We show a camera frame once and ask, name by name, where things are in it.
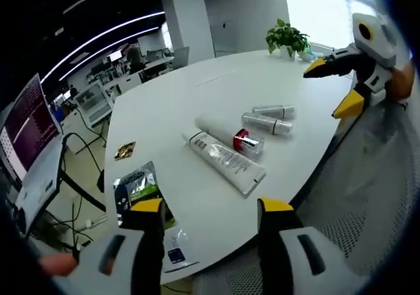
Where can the person's right hand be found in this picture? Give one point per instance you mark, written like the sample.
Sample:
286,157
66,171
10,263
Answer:
403,82

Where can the white glass-front cabinet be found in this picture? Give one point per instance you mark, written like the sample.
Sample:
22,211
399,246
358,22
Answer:
93,103

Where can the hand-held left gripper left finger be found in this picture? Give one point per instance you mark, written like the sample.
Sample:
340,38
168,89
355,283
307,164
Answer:
108,265

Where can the green potted plant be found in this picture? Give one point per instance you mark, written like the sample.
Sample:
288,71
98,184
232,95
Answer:
287,37

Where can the red and silver skincare bottle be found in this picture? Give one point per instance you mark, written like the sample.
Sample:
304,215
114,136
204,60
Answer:
247,143

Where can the person's left hand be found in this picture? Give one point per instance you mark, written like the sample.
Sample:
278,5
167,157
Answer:
59,263

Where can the clear packet with dark label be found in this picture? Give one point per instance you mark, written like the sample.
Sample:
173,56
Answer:
178,252

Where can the small gold packet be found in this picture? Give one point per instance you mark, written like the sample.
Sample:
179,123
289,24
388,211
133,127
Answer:
125,150

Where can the white printed skincare tube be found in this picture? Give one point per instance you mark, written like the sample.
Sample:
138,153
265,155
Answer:
226,160

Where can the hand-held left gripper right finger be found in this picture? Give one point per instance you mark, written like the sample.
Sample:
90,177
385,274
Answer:
288,252

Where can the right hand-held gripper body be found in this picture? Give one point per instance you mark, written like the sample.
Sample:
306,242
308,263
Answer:
377,46

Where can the grey mesh chair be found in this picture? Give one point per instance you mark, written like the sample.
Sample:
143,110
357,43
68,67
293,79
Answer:
354,193

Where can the plain white skincare tube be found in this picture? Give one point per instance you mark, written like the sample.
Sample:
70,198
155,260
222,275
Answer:
216,128

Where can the small items beside plant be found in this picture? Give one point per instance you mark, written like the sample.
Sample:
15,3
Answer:
310,55

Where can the green and black skincare sachet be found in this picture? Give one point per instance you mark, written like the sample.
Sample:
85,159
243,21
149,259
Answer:
138,183

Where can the computer monitor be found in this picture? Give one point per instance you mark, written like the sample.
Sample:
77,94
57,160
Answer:
29,137

